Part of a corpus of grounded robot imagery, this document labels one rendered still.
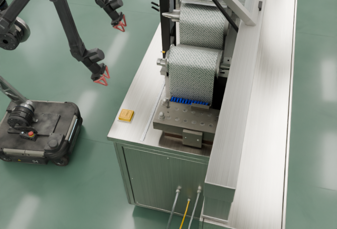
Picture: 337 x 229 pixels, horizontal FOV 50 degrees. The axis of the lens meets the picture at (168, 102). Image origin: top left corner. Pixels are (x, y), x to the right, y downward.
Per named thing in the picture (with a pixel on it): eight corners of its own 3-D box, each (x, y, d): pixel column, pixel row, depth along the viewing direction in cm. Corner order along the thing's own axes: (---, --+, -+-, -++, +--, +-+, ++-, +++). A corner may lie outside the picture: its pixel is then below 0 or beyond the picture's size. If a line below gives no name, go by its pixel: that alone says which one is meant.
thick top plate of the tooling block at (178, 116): (161, 106, 200) (160, 99, 196) (232, 119, 192) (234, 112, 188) (153, 128, 190) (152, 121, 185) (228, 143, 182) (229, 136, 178)
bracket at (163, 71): (163, 93, 216) (161, 55, 193) (173, 95, 215) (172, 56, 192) (161, 99, 213) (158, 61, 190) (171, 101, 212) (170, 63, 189)
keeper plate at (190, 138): (183, 141, 191) (183, 128, 183) (201, 145, 189) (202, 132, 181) (182, 145, 190) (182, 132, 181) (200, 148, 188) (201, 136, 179)
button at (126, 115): (122, 110, 208) (122, 107, 206) (134, 112, 207) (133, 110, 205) (118, 120, 204) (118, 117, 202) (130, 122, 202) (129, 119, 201)
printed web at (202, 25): (185, 66, 231) (185, -4, 194) (221, 71, 227) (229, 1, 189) (170, 110, 207) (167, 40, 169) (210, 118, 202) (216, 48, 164)
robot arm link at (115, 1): (99, -7, 225) (95, 1, 220) (113, -14, 220) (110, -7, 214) (110, 8, 232) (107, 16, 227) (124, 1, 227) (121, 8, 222)
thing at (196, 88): (169, 96, 198) (168, 71, 185) (211, 103, 194) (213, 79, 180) (169, 96, 198) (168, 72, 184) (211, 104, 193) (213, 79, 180)
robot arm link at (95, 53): (76, 43, 192) (71, 54, 187) (92, 36, 187) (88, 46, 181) (90, 59, 200) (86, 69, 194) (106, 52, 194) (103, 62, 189)
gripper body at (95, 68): (105, 64, 202) (97, 55, 197) (101, 76, 195) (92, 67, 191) (97, 67, 205) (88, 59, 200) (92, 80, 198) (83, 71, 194)
